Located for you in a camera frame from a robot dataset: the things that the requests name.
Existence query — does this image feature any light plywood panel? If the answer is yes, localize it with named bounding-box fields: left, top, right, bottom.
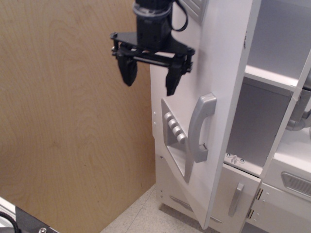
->
left=0, top=0, right=155, bottom=233

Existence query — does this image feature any brass hinge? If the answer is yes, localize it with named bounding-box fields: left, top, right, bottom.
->
left=255, top=188, right=263, bottom=200
left=247, top=209, right=254, bottom=219

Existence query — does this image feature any lower brass hinge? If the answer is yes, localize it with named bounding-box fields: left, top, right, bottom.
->
left=247, top=209, right=254, bottom=219

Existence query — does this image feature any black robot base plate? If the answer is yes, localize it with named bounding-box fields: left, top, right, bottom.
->
left=0, top=196, right=60, bottom=233

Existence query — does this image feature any silver oven vent plate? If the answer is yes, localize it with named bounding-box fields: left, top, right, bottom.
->
left=281, top=172, right=311, bottom=197

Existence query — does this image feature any silver lower door handle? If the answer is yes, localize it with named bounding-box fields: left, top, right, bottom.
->
left=228, top=183, right=244, bottom=217

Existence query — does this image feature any silver ice dispenser panel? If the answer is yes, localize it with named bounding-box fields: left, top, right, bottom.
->
left=161, top=99, right=194, bottom=183

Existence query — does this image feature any grey toy sink faucet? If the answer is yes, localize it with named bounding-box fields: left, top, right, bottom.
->
left=286, top=81, right=311, bottom=131

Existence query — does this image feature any white fridge door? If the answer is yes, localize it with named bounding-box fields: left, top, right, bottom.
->
left=150, top=0, right=261, bottom=229
left=209, top=164, right=260, bottom=233

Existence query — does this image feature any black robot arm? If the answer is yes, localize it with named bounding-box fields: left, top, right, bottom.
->
left=110, top=0, right=195, bottom=96

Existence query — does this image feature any silver door handle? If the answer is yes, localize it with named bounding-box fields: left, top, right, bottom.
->
left=188, top=93, right=217, bottom=163
left=228, top=183, right=244, bottom=217

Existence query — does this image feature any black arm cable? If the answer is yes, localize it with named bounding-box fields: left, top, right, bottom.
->
left=170, top=0, right=188, bottom=32

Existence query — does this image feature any black braided cable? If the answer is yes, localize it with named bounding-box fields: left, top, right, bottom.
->
left=0, top=211, right=20, bottom=233

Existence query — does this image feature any silver upper door handle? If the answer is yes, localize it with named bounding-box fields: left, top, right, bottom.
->
left=188, top=93, right=217, bottom=163

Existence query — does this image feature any upper brass hinge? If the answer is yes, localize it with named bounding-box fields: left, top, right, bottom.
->
left=255, top=188, right=263, bottom=200

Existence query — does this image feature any white magnetic door latch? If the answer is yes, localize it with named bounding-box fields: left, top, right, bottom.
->
left=225, top=153, right=245, bottom=165

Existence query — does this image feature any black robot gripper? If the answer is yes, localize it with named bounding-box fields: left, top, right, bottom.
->
left=110, top=13, right=195, bottom=96

